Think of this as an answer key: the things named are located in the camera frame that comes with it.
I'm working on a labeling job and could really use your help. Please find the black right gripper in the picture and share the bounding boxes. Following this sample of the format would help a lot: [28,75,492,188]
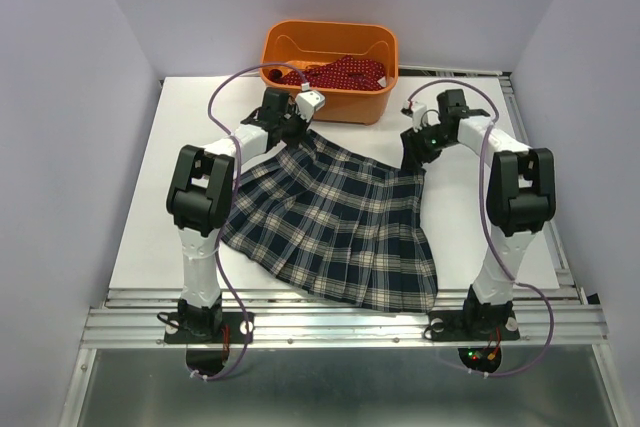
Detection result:
[399,120,456,171]

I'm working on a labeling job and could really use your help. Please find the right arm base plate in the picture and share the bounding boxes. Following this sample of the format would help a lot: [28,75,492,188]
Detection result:
[422,310,520,375]

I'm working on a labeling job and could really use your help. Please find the navy plaid pleated skirt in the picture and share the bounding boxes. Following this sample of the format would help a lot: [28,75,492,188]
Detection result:
[222,131,438,313]

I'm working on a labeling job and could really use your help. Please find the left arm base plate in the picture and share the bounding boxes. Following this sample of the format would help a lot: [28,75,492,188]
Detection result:
[156,311,255,381]

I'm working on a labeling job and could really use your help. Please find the red polka dot skirt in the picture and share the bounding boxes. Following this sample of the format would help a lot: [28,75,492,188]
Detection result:
[263,55,388,92]

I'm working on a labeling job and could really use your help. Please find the aluminium frame rail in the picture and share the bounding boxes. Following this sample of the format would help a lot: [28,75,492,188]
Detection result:
[61,77,617,426]

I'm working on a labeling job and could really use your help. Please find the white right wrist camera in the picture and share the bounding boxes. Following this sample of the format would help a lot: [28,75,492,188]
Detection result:
[401,100,429,132]

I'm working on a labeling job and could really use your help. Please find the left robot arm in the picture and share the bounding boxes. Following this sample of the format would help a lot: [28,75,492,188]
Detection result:
[159,84,325,341]

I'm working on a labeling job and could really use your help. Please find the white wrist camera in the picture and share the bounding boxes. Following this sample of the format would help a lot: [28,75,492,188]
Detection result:
[401,100,429,132]
[295,90,326,123]

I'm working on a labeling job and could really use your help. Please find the orange plastic basket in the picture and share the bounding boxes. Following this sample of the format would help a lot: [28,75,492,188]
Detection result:
[260,20,399,125]

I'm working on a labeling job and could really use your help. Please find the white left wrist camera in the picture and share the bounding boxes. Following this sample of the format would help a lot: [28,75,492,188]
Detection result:
[295,90,326,123]

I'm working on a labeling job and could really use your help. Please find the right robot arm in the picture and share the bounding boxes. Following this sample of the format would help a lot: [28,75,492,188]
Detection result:
[401,81,556,342]

